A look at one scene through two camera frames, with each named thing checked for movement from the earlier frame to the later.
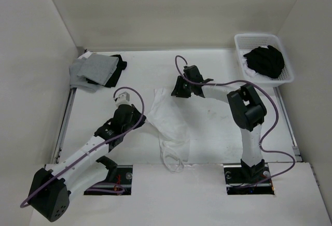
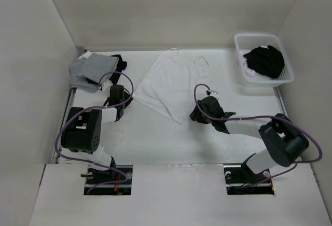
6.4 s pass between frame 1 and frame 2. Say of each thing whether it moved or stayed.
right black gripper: moved
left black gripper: moved
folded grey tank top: stayed
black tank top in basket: stayed
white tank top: moved
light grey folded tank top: stayed
